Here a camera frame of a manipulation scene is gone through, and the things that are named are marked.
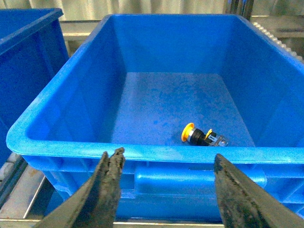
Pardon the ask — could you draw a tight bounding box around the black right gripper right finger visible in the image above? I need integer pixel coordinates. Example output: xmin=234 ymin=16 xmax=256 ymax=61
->
xmin=214 ymin=153 xmax=304 ymax=228

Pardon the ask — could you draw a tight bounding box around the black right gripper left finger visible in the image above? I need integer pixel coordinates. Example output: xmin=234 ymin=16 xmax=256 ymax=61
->
xmin=43 ymin=147 xmax=125 ymax=224

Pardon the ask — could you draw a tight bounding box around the yellow mushroom push button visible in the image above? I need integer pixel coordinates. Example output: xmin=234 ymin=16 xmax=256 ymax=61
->
xmin=181 ymin=123 xmax=228 ymax=147

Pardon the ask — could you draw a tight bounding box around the blue bin with buttons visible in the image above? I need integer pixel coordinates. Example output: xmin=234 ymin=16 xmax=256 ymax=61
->
xmin=0 ymin=8 xmax=68 ymax=164

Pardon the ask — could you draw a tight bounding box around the blue target bin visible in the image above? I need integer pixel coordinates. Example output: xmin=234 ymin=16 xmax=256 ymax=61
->
xmin=6 ymin=15 xmax=304 ymax=222

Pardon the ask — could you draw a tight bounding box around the white roller track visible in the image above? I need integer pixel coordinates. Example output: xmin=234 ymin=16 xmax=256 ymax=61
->
xmin=252 ymin=22 xmax=304 ymax=63

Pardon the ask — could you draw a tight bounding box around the metal rack front rail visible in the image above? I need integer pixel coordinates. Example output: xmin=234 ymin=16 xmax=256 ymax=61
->
xmin=0 ymin=218 xmax=224 ymax=228

